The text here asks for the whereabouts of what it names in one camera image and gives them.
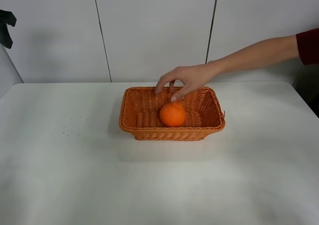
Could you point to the orange with stem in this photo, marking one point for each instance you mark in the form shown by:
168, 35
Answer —
172, 114

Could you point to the blurred person hand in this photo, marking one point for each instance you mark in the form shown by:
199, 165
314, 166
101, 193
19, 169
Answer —
193, 78

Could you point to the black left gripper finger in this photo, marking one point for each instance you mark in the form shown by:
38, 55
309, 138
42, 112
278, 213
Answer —
6, 18

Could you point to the orange wicker basket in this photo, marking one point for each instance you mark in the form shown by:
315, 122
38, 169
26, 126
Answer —
140, 115

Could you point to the dark red sleeve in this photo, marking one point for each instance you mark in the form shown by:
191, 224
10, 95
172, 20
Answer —
308, 46

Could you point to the bare person forearm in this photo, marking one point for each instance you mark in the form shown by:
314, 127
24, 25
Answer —
259, 55

